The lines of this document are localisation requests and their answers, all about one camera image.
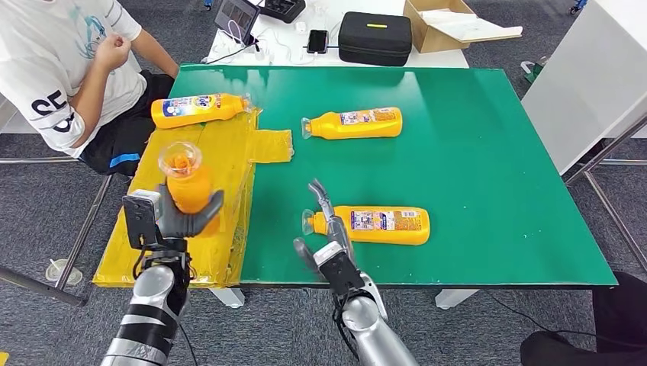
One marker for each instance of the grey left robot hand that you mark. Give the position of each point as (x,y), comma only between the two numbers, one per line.
(189,225)

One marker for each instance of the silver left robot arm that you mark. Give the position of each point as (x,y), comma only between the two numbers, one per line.
(146,308)

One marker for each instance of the blue caster wheel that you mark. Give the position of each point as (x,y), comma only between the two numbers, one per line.
(206,4)
(577,5)

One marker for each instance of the orange detergent bottle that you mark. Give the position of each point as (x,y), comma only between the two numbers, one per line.
(232,106)
(328,129)
(384,238)
(189,189)

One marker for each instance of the person's right hand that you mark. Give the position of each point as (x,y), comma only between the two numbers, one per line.
(112,50)

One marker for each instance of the yellow taped cardboard mat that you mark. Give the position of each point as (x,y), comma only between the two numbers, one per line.
(232,166)

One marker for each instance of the person's left forearm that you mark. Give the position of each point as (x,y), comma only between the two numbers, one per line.
(154,50)

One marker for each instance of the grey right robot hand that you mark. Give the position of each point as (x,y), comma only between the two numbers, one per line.
(341,235)

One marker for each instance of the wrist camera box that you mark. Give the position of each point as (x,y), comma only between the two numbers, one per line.
(341,273)
(139,222)

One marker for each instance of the white foam sheet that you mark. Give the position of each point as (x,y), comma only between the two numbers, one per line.
(471,28)

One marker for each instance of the metal table frame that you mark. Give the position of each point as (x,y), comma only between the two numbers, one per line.
(607,148)

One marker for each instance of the clear plastic cup lid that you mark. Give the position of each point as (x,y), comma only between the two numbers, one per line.
(64,273)

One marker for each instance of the black carrying case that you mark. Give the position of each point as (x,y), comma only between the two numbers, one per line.
(374,40)

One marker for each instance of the person's right forearm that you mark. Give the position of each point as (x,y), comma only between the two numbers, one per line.
(93,101)

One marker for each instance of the person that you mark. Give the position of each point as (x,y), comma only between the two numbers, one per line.
(621,323)
(40,60)

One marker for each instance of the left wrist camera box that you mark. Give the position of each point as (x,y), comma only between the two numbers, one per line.
(139,222)

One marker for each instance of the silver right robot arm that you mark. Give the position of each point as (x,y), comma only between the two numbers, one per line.
(379,338)

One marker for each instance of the white table foot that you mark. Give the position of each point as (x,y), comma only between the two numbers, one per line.
(455,300)
(230,298)

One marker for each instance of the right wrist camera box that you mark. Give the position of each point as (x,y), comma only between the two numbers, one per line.
(341,273)

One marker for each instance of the white power strip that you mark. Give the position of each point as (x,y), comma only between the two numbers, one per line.
(252,55)

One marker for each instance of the black tablet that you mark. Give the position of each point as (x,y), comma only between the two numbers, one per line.
(235,17)

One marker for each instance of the black controller device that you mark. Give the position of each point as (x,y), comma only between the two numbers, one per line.
(282,9)

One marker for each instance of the brown cardboard box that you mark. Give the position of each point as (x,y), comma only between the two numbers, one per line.
(431,40)

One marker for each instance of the white table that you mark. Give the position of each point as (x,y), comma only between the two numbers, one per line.
(355,5)

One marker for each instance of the black smartphone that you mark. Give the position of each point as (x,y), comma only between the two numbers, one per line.
(317,41)

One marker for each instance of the green and white item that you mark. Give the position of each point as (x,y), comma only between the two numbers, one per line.
(532,70)

